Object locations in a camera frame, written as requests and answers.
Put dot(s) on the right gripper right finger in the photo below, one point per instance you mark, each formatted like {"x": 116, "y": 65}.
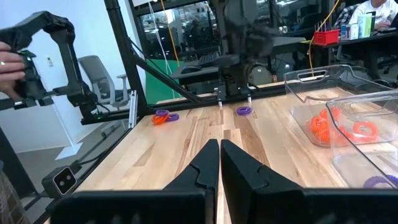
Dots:
{"x": 264, "y": 205}

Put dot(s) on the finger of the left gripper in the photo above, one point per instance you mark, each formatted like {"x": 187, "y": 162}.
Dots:
{"x": 220, "y": 101}
{"x": 249, "y": 99}

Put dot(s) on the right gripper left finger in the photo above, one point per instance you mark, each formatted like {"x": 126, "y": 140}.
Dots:
{"x": 186, "y": 205}

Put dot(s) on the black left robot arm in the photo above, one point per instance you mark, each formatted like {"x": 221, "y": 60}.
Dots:
{"x": 248, "y": 34}

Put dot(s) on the black computer keyboard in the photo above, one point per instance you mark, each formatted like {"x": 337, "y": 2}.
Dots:
{"x": 210, "y": 59}

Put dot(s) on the black computer mouse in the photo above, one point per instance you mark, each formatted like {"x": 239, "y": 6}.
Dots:
{"x": 189, "y": 69}

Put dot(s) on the clear plastic bin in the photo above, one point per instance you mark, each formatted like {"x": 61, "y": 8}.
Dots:
{"x": 373, "y": 161}
{"x": 298, "y": 93}

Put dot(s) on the green panel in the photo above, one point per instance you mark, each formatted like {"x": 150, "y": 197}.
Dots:
{"x": 158, "y": 87}

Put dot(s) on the grey office desk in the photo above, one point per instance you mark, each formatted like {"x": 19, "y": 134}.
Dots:
{"x": 292, "y": 42}

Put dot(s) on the red plastic basket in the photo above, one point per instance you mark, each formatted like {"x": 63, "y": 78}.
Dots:
{"x": 326, "y": 37}

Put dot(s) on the grey office chair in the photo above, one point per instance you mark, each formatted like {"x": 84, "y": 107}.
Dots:
{"x": 93, "y": 68}

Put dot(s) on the teal white carton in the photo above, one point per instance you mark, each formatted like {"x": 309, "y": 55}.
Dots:
{"x": 364, "y": 26}

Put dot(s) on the person's hand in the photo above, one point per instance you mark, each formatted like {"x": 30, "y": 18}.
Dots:
{"x": 9, "y": 71}

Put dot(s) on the silver aluminium bracket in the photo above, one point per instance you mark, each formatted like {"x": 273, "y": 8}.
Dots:
{"x": 133, "y": 109}

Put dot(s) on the black depth camera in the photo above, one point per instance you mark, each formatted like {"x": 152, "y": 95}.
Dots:
{"x": 62, "y": 183}

